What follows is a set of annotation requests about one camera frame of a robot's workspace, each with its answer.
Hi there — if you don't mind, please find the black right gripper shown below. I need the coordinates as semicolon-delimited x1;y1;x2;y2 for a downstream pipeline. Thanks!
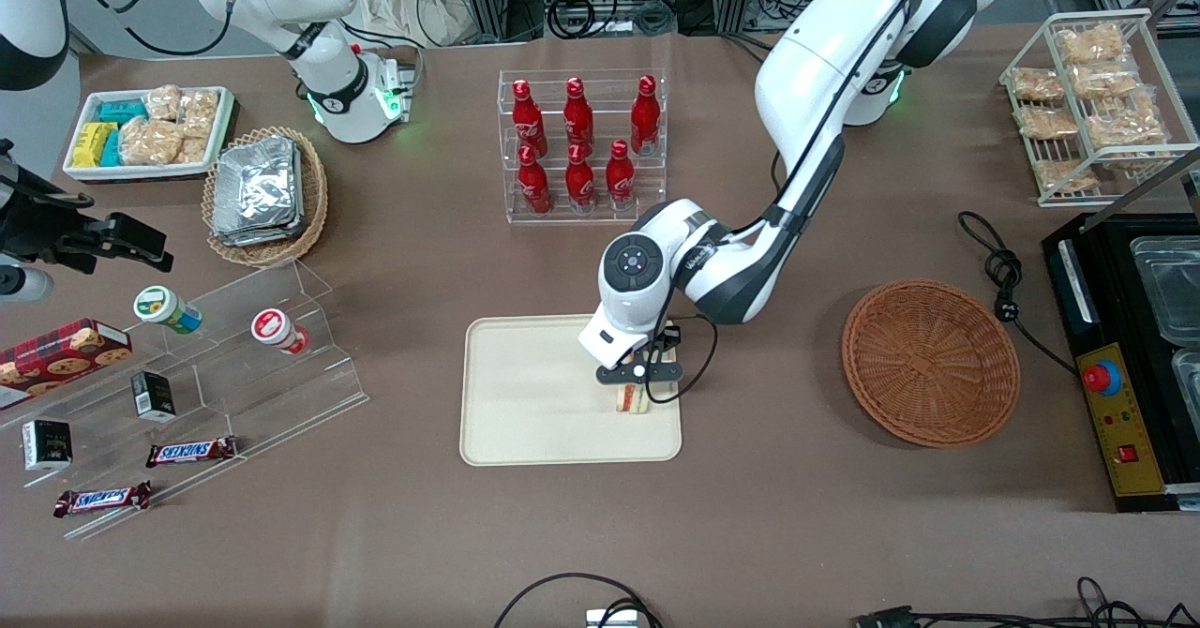
0;141;175;274

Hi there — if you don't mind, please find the white rectangular snack tray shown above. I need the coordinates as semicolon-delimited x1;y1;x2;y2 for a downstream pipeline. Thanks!
63;86;236;184

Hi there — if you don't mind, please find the cream plastic tray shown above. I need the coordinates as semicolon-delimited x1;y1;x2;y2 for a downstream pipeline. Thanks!
459;312;683;467

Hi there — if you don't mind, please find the oval tan wicker basket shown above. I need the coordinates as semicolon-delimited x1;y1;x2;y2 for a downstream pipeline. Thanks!
202;127;329;268

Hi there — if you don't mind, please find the round brown wicker basket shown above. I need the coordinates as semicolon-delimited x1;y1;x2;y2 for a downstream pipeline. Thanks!
841;279;1021;448

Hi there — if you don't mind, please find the green-lid white cup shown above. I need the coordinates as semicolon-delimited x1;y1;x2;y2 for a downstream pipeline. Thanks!
133;286;203;335

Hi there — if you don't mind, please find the yellow snack pack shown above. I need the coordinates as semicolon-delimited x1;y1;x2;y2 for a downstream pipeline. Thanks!
72;122;118;169

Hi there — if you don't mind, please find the silver foil pack stack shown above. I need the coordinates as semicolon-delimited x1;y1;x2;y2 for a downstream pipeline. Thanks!
211;136;307;247

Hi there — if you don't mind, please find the red tartan cookie box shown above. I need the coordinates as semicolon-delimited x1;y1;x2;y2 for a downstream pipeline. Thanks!
0;319;133;411

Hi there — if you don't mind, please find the red-lid white cup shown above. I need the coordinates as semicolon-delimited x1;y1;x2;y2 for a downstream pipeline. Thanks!
250;308;311;356

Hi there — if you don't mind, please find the clear acrylic bottle rack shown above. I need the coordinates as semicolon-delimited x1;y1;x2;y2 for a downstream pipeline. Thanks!
498;68;668;226

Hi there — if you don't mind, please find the clear acrylic stepped shelf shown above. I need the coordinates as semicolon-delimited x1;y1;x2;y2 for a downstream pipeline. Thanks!
0;258;369;542

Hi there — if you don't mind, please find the red cola bottle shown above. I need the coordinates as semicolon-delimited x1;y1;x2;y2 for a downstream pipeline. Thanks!
517;145;553;216
630;75;661;156
606;139;637;211
512;79;548;156
565;143;597;213
563;77;595;153

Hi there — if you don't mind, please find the brown Snickers bar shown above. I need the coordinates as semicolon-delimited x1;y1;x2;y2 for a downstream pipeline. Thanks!
145;436;238;469
53;481;153;518

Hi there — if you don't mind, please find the small black white-edged box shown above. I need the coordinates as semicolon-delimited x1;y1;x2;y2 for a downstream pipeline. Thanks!
22;419;73;471

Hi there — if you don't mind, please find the beige cloth bag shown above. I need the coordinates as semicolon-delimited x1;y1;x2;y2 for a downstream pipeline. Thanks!
352;0;481;48

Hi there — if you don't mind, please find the bagged fried snack pack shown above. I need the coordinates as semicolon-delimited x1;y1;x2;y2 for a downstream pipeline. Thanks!
1015;105;1080;141
1011;67;1066;103
1085;108;1169;150
1057;23;1127;66
1069;63;1156;101
1034;158;1100;194

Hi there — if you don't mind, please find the black appliance yellow control panel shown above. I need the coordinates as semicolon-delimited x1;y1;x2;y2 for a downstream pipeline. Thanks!
1042;211;1200;514

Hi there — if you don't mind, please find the clear rectangular container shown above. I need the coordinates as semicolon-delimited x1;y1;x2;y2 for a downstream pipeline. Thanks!
1130;236;1200;345
1171;347;1200;415

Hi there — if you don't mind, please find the grey metal bar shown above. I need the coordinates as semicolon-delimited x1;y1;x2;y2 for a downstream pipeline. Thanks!
1104;143;1200;209

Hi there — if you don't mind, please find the black arm-mounted cable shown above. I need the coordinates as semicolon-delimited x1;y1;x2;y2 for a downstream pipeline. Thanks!
645;0;976;406

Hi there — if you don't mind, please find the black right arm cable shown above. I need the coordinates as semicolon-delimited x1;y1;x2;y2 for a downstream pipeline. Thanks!
67;0;237;58

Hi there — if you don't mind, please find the black looped cable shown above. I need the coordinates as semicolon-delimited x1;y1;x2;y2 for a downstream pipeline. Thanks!
494;572;663;628

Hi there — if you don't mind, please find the black cable grey connector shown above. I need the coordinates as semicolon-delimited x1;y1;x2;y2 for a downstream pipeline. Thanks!
855;576;1200;628

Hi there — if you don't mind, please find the grey cable coil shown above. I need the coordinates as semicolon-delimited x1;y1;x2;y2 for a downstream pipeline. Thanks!
636;0;678;36

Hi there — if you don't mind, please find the black cable coil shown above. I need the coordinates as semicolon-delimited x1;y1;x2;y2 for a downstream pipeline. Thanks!
547;0;603;40

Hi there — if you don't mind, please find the black power cable with plug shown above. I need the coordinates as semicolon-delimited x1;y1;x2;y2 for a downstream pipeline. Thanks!
956;211;1079;376

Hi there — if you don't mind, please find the white wire rack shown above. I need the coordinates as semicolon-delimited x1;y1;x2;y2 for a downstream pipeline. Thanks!
999;9;1200;208

